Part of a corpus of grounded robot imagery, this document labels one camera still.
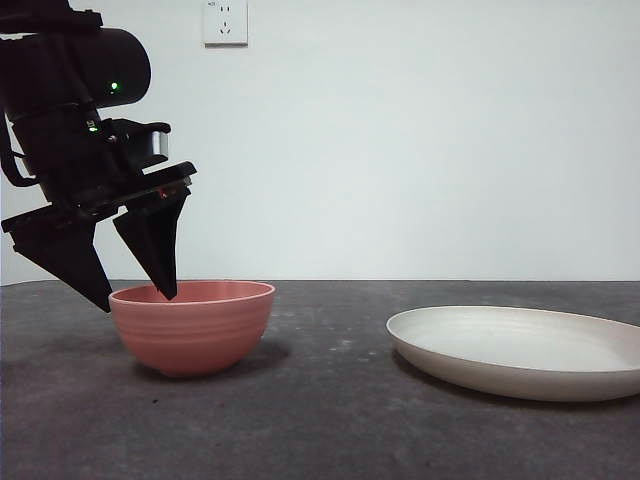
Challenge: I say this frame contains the red ribbed bowl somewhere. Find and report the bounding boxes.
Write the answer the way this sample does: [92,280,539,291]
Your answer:
[108,280,277,380]

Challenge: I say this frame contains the white round plate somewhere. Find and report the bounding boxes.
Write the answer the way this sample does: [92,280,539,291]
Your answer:
[384,305,640,403]

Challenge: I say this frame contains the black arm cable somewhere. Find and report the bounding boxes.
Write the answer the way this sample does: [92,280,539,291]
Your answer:
[0,117,39,189]

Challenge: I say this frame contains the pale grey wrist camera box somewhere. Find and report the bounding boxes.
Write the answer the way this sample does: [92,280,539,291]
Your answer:
[149,127,171,159]

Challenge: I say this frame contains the white wall socket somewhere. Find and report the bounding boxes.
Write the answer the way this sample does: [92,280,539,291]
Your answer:
[203,0,249,49]

